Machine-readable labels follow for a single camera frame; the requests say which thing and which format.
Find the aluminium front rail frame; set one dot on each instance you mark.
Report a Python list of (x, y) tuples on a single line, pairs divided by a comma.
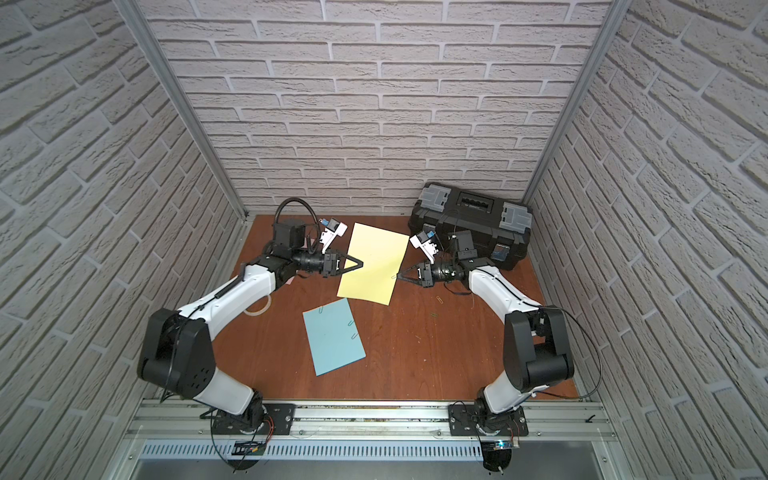
[(563, 435)]

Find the yellow paper sheet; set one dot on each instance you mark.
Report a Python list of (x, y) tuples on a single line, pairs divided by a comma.
[(381, 252)]

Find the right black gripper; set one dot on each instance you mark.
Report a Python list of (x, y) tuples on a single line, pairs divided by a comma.
[(425, 273)]

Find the light blue paper sheet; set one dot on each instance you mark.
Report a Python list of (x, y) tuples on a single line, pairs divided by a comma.
[(329, 337)]

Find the black plastic toolbox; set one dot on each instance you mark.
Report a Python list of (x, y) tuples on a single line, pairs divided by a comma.
[(500, 229)]

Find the left corner aluminium post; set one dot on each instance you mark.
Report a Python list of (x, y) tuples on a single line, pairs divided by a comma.
[(139, 26)]

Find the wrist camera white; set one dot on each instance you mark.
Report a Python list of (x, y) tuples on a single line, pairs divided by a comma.
[(425, 241), (332, 228)]

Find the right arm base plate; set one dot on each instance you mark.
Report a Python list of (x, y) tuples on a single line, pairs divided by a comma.
[(475, 420)]

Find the corner aluminium post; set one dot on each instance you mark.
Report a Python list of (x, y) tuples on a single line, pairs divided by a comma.
[(139, 26), (608, 30)]

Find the silver paperclip on blue sheet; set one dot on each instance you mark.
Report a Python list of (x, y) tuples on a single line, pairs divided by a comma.
[(353, 329)]

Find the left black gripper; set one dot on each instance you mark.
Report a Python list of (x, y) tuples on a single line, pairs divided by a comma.
[(333, 263)]

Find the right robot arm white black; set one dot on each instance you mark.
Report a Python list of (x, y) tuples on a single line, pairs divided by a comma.
[(536, 348)]

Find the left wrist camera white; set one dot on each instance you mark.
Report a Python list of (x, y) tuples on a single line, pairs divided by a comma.
[(332, 228)]

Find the right corner aluminium post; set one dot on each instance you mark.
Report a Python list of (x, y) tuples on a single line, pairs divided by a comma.
[(608, 30)]

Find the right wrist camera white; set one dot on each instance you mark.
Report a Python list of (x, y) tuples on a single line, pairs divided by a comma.
[(425, 241)]

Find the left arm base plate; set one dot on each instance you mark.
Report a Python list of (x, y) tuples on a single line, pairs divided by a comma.
[(260, 419)]

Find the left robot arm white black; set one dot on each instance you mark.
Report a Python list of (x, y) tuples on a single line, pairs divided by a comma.
[(177, 350)]

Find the clear tape roll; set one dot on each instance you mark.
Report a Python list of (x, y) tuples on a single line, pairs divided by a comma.
[(260, 307)]

